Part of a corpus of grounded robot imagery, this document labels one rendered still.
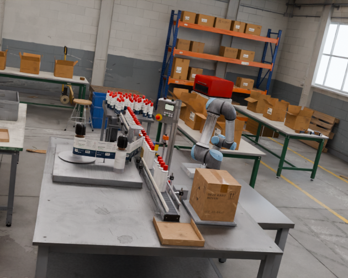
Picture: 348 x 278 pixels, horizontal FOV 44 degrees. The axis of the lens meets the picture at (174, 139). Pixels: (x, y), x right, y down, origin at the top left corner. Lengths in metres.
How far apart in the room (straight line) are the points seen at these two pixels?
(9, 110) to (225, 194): 2.81
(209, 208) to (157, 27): 8.60
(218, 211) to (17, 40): 8.53
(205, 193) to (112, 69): 8.39
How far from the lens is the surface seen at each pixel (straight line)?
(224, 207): 2.99
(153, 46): 11.21
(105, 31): 10.90
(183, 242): 2.64
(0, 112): 4.99
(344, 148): 10.01
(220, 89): 9.05
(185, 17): 10.60
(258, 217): 3.30
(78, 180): 3.32
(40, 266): 2.61
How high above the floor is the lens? 2.04
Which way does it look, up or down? 14 degrees down
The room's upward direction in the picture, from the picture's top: 10 degrees clockwise
